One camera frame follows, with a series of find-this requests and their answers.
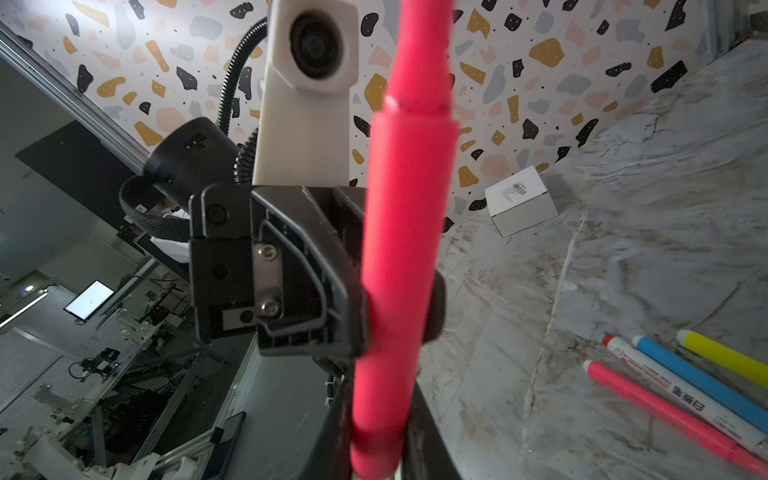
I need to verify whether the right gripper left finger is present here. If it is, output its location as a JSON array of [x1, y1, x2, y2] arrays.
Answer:
[[308, 377, 353, 480]]

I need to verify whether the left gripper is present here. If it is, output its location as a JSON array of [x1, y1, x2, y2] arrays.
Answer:
[[189, 184, 370, 360]]

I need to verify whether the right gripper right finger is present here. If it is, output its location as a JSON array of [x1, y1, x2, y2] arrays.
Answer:
[[401, 385, 462, 480]]

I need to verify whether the pink highlighter pen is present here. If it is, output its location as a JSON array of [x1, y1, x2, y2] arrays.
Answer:
[[350, 1, 458, 479], [583, 360, 767, 479]]

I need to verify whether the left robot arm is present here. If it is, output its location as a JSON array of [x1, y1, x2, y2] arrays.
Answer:
[[119, 117, 370, 360]]

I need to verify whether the white red-tipped marker pen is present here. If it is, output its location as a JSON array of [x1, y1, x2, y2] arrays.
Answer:
[[603, 335, 767, 460]]

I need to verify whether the yellow highlighter pen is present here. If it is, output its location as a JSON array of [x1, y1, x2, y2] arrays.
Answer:
[[676, 330, 767, 389]]

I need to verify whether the blue highlighter pen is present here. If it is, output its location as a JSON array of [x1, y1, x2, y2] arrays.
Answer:
[[632, 336, 767, 433]]

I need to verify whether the computer monitor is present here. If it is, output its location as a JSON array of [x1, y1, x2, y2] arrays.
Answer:
[[64, 280, 115, 321]]

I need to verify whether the white small box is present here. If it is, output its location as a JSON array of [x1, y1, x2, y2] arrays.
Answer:
[[485, 166, 558, 237]]

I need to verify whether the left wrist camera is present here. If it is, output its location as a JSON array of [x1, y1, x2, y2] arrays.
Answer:
[[252, 0, 359, 187]]

